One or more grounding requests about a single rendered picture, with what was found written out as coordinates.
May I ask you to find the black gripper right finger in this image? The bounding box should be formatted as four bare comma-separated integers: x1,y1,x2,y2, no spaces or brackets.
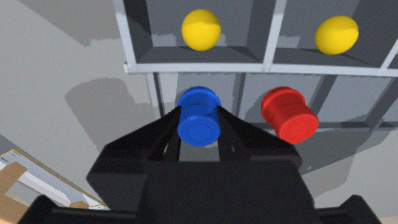
217,106,303,170

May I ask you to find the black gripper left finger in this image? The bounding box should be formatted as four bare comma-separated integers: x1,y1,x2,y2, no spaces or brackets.
96,106,182,161

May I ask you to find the blue plug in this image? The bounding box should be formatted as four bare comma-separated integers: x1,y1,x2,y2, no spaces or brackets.
177,86,221,146

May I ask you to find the red plug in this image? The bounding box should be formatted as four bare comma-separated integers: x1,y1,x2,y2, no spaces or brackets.
261,86,319,143

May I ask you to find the yellow ball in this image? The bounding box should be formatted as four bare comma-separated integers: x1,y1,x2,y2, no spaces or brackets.
182,9,221,51
314,16,359,55

